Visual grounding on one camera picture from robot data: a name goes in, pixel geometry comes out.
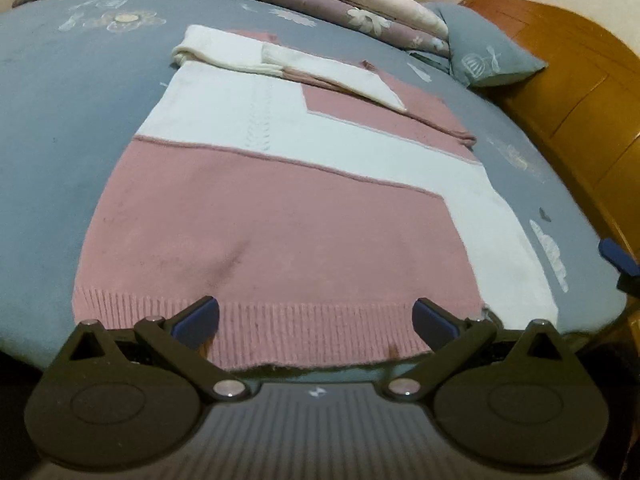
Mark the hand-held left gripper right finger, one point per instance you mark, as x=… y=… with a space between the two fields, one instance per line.
x=435 y=322

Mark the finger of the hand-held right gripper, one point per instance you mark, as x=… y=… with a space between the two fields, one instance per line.
x=622 y=260

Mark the pink and white sweater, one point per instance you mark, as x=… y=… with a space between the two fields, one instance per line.
x=275 y=240

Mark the wooden headboard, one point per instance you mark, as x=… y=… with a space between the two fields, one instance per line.
x=575 y=85

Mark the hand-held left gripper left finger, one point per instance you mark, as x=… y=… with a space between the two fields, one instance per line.
x=197 y=322

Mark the blue pillow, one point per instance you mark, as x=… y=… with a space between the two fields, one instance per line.
x=480 y=45

